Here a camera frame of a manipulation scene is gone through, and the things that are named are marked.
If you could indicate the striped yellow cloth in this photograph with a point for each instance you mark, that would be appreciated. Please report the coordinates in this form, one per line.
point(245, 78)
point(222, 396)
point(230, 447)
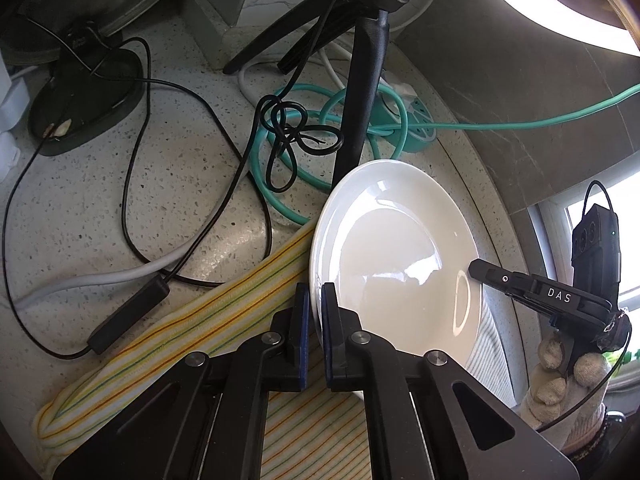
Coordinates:
point(165, 340)

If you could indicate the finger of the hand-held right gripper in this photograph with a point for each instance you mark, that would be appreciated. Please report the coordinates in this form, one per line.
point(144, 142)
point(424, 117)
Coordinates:
point(500, 278)

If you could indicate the black tripod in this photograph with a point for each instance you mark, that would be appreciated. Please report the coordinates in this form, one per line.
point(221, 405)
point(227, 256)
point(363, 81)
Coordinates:
point(367, 85)

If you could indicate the black stand base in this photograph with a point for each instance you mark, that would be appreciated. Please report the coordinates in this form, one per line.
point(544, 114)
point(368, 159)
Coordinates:
point(85, 95)

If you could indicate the person's right hand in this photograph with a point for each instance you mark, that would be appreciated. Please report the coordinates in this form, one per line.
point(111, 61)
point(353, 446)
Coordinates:
point(555, 395)

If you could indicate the plain white plate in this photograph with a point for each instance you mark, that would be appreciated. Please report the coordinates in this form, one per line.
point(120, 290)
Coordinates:
point(400, 260)

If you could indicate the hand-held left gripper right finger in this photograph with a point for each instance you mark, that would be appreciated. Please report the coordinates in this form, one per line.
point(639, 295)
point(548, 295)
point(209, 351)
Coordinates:
point(328, 332)

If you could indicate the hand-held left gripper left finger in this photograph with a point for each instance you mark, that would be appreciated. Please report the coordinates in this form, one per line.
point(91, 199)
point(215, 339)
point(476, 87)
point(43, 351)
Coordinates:
point(300, 332)

